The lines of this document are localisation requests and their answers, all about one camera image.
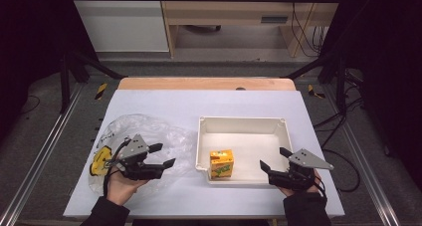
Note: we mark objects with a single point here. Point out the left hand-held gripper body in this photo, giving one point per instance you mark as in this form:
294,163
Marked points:
134,151

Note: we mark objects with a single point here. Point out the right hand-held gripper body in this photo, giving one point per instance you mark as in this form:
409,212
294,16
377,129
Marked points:
305,159

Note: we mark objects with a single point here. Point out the clear plastic bag yellow print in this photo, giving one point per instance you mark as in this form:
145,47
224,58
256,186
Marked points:
175,139

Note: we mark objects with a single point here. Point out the white plastic tray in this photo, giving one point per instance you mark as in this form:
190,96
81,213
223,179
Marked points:
252,133

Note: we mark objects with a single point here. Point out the yellow juice box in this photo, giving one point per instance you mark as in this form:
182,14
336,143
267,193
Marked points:
221,166

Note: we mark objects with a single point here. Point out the person's right hand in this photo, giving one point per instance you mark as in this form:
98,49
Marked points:
315,187

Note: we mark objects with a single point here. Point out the person's left hand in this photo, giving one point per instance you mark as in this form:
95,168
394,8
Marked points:
121,189

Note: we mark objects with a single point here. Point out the yellow black striped tape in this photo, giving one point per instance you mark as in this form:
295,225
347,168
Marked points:
313,91
101,91

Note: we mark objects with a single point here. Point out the white table mat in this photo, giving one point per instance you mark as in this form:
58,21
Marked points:
205,103

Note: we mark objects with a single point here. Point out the wooden table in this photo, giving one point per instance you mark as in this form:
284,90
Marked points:
199,83

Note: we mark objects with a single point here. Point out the black metal stand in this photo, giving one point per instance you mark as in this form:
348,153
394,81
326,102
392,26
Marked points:
340,83
65,83

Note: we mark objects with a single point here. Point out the white cabinet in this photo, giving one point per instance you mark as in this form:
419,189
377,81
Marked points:
122,27

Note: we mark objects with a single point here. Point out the light wooden desk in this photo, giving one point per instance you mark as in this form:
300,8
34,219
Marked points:
232,12

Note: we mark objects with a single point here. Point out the aluminium rail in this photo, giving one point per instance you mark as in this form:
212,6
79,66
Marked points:
49,139
361,146

